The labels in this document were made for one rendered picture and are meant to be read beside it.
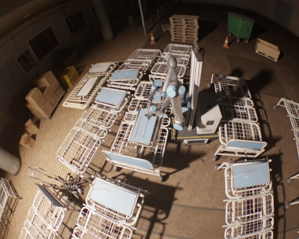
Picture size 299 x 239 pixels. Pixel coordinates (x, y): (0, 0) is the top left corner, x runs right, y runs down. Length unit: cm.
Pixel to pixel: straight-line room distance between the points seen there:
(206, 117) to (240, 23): 607
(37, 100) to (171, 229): 461
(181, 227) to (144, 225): 62
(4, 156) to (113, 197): 363
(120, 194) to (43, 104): 364
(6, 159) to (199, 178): 499
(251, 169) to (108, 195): 218
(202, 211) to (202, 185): 49
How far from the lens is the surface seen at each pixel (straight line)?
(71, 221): 323
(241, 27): 762
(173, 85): 147
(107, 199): 215
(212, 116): 217
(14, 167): 495
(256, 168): 241
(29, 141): 479
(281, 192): 348
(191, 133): 255
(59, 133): 420
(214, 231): 269
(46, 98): 483
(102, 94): 331
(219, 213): 267
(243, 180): 226
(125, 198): 204
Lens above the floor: 251
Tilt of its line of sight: 53 degrees down
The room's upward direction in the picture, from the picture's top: 14 degrees counter-clockwise
